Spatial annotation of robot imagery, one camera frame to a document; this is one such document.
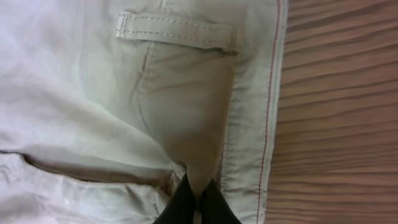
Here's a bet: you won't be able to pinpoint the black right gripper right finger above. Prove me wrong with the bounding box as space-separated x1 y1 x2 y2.
200 180 241 224

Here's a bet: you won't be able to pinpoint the beige khaki shorts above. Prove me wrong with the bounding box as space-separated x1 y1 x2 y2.
1 0 288 223

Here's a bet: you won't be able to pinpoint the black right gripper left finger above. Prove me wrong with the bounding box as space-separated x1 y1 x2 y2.
153 174 195 224

